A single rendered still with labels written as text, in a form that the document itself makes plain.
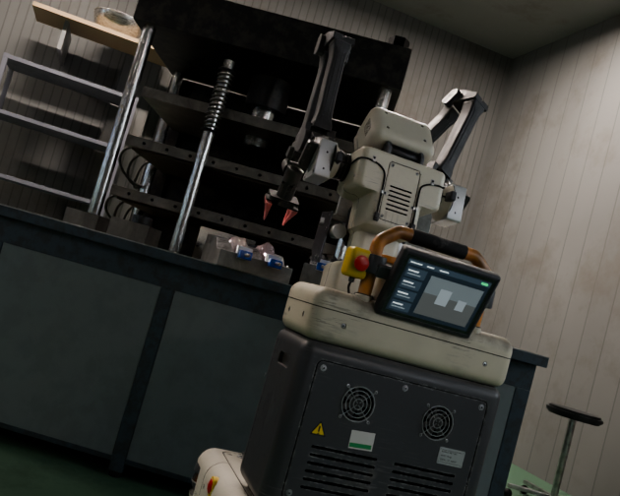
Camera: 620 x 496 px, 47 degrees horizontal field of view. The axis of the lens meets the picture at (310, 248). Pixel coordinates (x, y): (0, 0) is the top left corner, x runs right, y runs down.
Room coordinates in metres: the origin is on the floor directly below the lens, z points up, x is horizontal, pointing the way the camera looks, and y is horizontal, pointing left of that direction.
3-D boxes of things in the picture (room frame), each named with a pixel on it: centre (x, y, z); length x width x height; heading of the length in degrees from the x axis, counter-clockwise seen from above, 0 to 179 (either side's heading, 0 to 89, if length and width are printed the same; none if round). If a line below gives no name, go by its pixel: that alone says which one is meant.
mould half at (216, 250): (2.65, 0.23, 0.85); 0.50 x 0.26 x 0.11; 15
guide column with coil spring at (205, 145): (3.30, 0.61, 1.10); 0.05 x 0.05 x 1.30
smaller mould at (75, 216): (2.78, 0.87, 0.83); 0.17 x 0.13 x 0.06; 178
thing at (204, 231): (3.55, 0.38, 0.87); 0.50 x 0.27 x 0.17; 178
